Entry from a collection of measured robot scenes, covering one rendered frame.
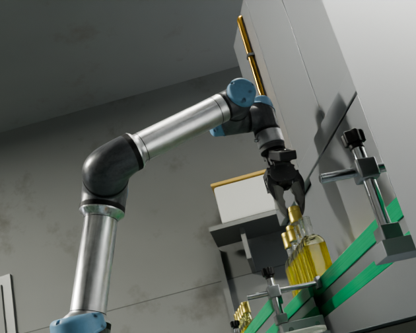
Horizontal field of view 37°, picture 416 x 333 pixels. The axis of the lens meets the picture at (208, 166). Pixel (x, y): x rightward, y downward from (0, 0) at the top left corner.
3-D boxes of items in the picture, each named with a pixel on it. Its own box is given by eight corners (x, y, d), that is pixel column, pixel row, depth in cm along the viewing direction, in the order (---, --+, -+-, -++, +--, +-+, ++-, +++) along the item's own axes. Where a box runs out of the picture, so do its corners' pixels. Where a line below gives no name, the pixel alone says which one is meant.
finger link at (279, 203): (284, 224, 166) (280, 192, 170) (288, 216, 161) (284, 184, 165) (273, 224, 166) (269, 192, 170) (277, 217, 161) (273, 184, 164)
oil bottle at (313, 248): (350, 316, 143) (322, 230, 151) (327, 321, 142) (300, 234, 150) (343, 321, 148) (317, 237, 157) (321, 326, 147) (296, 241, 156)
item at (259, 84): (295, 184, 207) (242, 12, 235) (286, 185, 206) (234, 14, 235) (293, 187, 210) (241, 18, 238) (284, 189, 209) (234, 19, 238)
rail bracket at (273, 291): (331, 312, 133) (314, 256, 138) (256, 328, 130) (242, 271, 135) (327, 314, 136) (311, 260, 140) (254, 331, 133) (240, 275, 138)
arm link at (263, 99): (240, 109, 180) (267, 106, 182) (249, 142, 176) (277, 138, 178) (245, 94, 173) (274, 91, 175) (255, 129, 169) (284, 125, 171)
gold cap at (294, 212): (305, 219, 160) (300, 203, 161) (292, 222, 159) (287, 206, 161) (302, 224, 163) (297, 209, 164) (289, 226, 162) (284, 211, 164)
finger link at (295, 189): (308, 217, 168) (293, 187, 171) (313, 209, 162) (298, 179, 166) (297, 221, 167) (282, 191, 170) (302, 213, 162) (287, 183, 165)
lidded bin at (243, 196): (297, 222, 446) (286, 185, 458) (296, 203, 407) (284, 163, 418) (227, 240, 448) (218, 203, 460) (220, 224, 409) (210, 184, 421)
